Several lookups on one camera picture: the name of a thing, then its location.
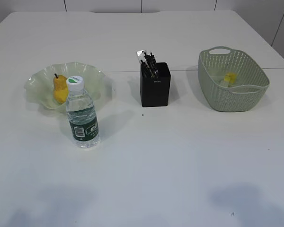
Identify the black gel pen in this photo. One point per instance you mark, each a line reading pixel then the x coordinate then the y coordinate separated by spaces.
pixel 145 70
pixel 154 65
pixel 150 62

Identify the clear plastic ruler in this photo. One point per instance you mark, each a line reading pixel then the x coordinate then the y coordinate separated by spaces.
pixel 142 56

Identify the clear plastic water bottle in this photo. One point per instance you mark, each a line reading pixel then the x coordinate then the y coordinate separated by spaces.
pixel 81 113

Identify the yellow pear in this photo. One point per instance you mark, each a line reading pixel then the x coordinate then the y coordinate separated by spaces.
pixel 60 91

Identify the yellow waste paper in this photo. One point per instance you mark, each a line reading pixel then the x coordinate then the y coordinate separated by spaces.
pixel 228 80

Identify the black square pen holder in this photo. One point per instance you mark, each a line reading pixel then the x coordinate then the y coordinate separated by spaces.
pixel 154 92

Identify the green wavy glass plate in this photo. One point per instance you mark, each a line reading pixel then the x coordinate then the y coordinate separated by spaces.
pixel 39 88

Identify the green perforated plastic basket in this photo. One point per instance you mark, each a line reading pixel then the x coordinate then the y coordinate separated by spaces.
pixel 250 86

